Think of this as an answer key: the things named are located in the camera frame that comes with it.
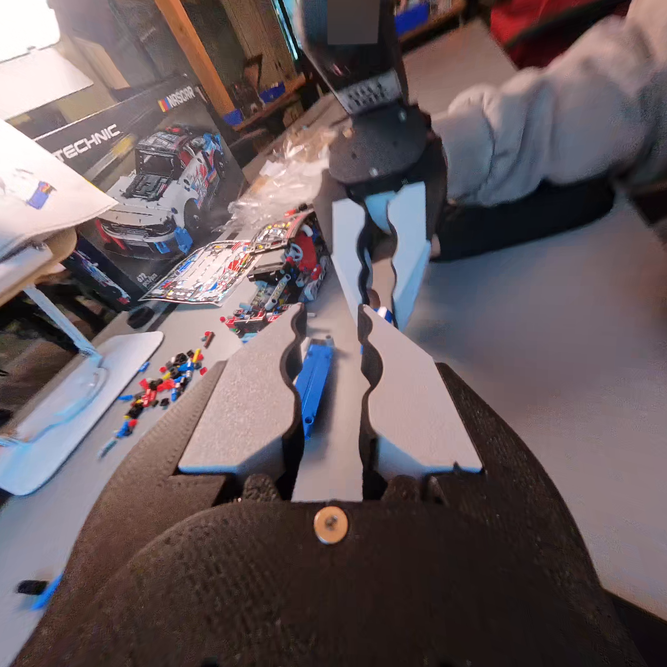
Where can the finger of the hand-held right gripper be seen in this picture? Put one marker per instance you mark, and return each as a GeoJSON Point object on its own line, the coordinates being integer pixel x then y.
{"type": "Point", "coordinates": [346, 239]}
{"type": "Point", "coordinates": [414, 234]}

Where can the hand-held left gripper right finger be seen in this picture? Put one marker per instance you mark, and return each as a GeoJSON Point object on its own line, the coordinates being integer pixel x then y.
{"type": "Point", "coordinates": [422, 417]}

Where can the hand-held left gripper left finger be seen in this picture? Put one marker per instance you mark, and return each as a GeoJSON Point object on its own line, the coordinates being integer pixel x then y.
{"type": "Point", "coordinates": [239, 411]}

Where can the blue white lego panel assembly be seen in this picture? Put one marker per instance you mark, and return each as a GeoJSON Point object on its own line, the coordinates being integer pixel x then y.
{"type": "Point", "coordinates": [314, 385]}

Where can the small blue lego piece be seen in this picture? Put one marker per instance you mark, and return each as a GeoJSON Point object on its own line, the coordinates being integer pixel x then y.
{"type": "Point", "coordinates": [383, 313]}

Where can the holographic sticker sheet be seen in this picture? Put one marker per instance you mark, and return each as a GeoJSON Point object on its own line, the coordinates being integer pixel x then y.
{"type": "Point", "coordinates": [203, 271]}

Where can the person's right forearm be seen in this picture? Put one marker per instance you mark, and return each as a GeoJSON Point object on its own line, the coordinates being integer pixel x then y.
{"type": "Point", "coordinates": [547, 114]}

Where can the partly built lego car chassis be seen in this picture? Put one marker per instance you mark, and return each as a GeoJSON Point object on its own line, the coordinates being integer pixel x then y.
{"type": "Point", "coordinates": [292, 276]}

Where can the scattered small lego pieces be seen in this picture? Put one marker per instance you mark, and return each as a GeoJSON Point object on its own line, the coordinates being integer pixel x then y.
{"type": "Point", "coordinates": [166, 375]}

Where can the lego car set box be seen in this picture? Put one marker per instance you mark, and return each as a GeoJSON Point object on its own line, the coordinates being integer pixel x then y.
{"type": "Point", "coordinates": [156, 172]}

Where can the lego instruction booklet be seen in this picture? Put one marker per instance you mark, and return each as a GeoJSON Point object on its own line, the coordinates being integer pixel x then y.
{"type": "Point", "coordinates": [52, 193]}

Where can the clear plastic bags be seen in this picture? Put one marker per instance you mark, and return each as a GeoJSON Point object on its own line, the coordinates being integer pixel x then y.
{"type": "Point", "coordinates": [281, 172]}

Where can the black wrist rest pad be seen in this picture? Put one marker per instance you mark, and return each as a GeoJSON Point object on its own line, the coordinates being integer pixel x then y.
{"type": "Point", "coordinates": [521, 229]}

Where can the small blue shelf bin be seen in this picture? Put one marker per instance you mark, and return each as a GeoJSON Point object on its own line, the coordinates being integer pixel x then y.
{"type": "Point", "coordinates": [413, 18]}
{"type": "Point", "coordinates": [273, 94]}
{"type": "Point", "coordinates": [234, 116]}

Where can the white stand base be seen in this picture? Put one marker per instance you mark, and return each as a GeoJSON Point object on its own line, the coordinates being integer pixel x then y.
{"type": "Point", "coordinates": [120, 359]}

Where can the black round desk grommet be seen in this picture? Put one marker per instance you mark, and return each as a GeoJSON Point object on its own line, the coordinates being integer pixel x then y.
{"type": "Point", "coordinates": [140, 317]}

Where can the red cloth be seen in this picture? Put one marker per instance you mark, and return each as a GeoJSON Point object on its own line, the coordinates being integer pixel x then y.
{"type": "Point", "coordinates": [552, 26]}

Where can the pile of blue black pins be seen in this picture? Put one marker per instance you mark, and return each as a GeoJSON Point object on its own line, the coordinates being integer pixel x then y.
{"type": "Point", "coordinates": [39, 589]}

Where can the wooden post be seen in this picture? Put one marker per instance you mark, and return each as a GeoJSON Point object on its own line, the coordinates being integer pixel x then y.
{"type": "Point", "coordinates": [193, 52]}

